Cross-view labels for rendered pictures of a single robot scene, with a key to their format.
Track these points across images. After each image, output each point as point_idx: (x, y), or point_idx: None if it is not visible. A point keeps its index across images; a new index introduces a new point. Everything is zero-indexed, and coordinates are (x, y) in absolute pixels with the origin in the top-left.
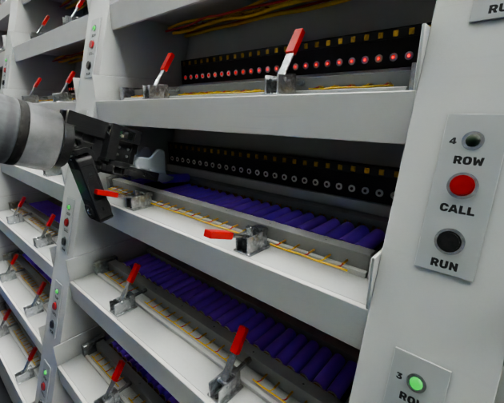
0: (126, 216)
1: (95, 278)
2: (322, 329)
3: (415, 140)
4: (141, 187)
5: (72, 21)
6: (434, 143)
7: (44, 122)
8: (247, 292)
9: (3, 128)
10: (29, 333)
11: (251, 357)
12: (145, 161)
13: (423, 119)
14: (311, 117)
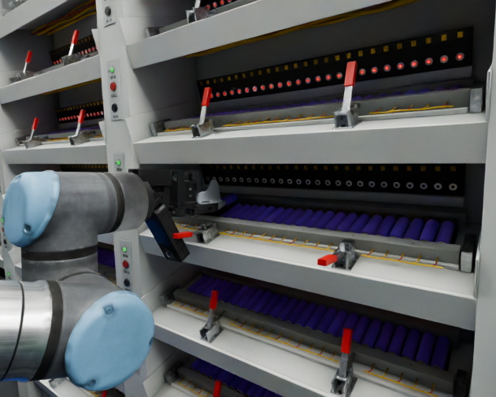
0: (200, 250)
1: (166, 310)
2: (434, 320)
3: (494, 162)
4: (200, 218)
5: (77, 62)
6: None
7: (132, 189)
8: (353, 300)
9: (107, 205)
10: None
11: (356, 352)
12: (204, 194)
13: None
14: (389, 146)
